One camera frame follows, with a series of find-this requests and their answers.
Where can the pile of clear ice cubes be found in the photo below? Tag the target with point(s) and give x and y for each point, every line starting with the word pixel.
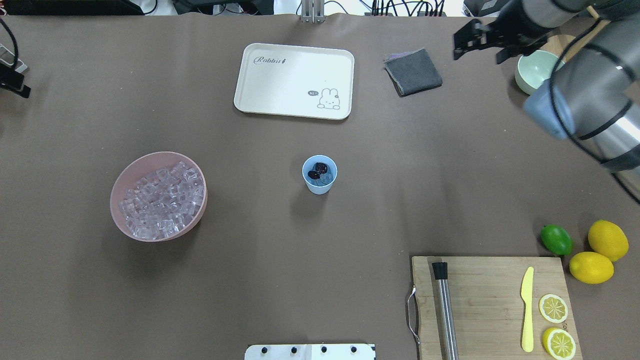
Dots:
pixel 163 202

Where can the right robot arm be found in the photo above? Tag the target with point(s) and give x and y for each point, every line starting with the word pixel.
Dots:
pixel 586 97

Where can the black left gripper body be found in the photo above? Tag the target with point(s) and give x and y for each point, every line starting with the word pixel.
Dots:
pixel 11 79

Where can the lemon half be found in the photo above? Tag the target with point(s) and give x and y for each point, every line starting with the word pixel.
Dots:
pixel 559 343
pixel 553 308

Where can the bamboo cutting board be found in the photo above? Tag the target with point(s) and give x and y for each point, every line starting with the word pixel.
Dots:
pixel 487 308

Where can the yellow lemon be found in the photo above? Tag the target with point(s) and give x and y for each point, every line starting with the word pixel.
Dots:
pixel 591 268
pixel 608 239

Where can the wooden cup stand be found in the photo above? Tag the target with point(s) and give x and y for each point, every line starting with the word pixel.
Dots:
pixel 557 43

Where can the cream rabbit serving tray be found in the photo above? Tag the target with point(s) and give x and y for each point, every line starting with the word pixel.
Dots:
pixel 295 81

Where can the green lime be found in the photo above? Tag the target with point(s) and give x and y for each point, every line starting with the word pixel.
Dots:
pixel 557 240

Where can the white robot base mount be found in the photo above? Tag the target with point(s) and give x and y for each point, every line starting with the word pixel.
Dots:
pixel 317 351

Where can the pair of dark cherries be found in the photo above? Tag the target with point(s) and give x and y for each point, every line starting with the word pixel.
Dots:
pixel 320 171

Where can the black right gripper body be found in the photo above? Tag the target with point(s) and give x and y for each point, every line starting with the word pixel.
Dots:
pixel 521 22

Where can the grey folded cloth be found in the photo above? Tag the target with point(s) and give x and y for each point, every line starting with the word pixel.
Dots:
pixel 412 72

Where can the aluminium frame post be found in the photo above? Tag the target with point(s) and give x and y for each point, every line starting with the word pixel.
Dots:
pixel 312 11

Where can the pink bowl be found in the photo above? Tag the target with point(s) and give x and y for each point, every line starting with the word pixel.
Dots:
pixel 137 169

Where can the steel muddler black tip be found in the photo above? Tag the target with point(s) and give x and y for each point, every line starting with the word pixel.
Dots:
pixel 446 319

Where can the yellow plastic knife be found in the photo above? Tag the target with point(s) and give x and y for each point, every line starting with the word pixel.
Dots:
pixel 526 295

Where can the light green bowl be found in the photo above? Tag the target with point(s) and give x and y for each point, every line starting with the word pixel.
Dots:
pixel 532 70

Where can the lemon half lower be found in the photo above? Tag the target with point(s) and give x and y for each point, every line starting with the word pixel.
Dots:
pixel 553 308

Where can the light blue plastic cup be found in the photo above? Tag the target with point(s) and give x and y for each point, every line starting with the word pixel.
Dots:
pixel 315 186

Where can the lemon half upper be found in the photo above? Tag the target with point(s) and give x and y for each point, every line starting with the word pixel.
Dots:
pixel 559 343

